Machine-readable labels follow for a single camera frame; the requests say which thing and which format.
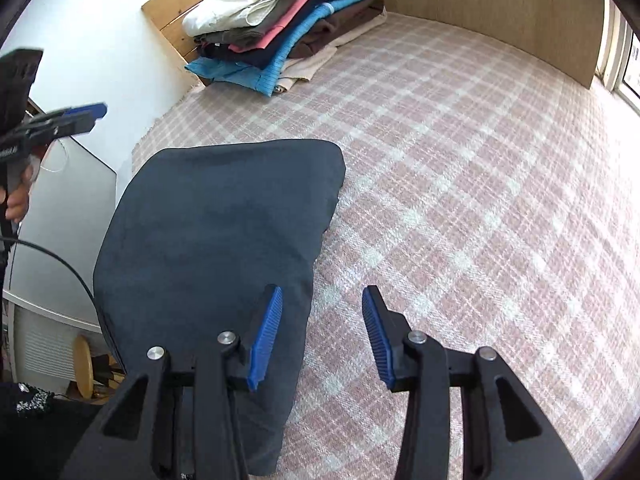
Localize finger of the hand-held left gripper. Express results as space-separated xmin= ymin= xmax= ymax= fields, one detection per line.
xmin=20 ymin=103 xmax=108 ymax=128
xmin=0 ymin=116 xmax=96 ymax=162

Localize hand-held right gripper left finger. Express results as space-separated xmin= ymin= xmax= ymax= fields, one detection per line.
xmin=60 ymin=284 xmax=284 ymax=480

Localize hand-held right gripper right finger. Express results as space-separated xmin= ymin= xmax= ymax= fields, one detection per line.
xmin=361 ymin=285 xmax=583 ymax=480

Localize dark grey drawstring pants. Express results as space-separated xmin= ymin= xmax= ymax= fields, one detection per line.
xmin=92 ymin=140 xmax=347 ymax=478

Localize person's left hand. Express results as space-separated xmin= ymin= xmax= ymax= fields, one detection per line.
xmin=0 ymin=157 xmax=40 ymax=224

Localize pine wood board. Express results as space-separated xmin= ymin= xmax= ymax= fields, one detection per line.
xmin=141 ymin=0 xmax=281 ymax=61

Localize blue folded garment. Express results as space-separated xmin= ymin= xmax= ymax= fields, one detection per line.
xmin=185 ymin=0 xmax=396 ymax=96

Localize pink plaid blanket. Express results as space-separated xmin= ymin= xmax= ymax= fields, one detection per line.
xmin=131 ymin=10 xmax=640 ymax=480

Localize navy folded garment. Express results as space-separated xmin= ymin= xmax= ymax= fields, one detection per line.
xmin=199 ymin=0 xmax=379 ymax=68

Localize round wooden stool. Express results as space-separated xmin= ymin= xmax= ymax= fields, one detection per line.
xmin=72 ymin=335 xmax=126 ymax=402

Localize white vented unit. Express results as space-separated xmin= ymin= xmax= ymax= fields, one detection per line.
xmin=12 ymin=302 xmax=103 ymax=396

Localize dark grey folded garment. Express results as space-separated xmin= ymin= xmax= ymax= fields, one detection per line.
xmin=192 ymin=0 xmax=373 ymax=46

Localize beige folded garment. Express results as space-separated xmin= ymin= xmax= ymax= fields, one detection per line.
xmin=272 ymin=12 xmax=390 ymax=96

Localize pink folded garment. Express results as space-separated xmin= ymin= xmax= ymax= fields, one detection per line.
xmin=229 ymin=0 xmax=333 ymax=53

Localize person's black speckled sweater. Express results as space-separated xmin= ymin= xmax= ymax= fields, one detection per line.
xmin=0 ymin=381 xmax=103 ymax=480

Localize brown folded garment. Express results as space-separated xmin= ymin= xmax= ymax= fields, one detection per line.
xmin=287 ymin=2 xmax=387 ymax=59

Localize light wood panel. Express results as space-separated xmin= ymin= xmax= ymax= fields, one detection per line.
xmin=350 ymin=0 xmax=608 ymax=90

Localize thin white cable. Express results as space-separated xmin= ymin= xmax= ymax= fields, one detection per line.
xmin=41 ymin=137 xmax=69 ymax=172

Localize black cable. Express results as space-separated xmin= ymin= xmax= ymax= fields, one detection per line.
xmin=0 ymin=237 xmax=103 ymax=331

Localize white window frame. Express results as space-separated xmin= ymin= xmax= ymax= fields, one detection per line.
xmin=595 ymin=0 xmax=640 ymax=106

